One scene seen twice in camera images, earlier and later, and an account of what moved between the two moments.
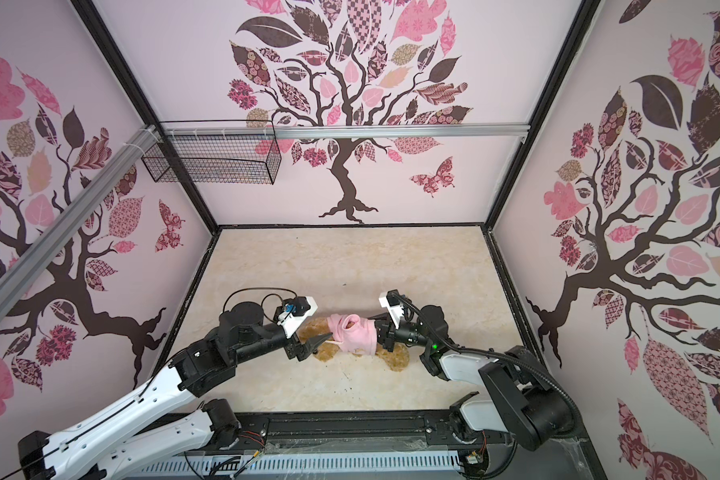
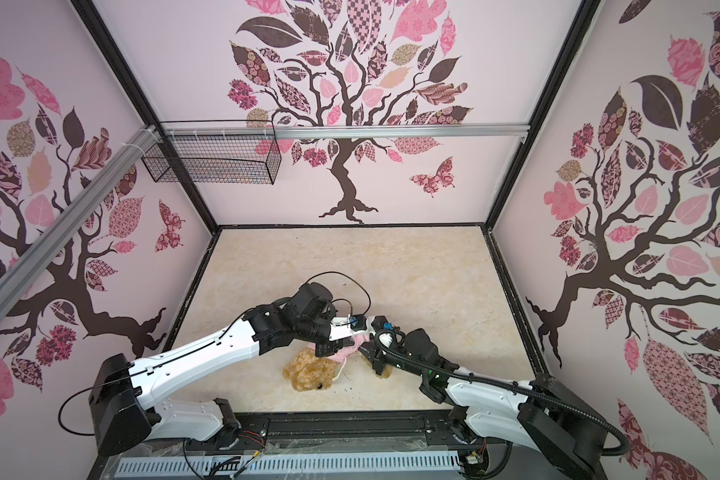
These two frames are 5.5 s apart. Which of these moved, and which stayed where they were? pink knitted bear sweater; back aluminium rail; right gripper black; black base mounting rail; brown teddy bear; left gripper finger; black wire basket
Moved: left gripper finger; right gripper black; brown teddy bear; pink knitted bear sweater
Stayed: black wire basket; black base mounting rail; back aluminium rail
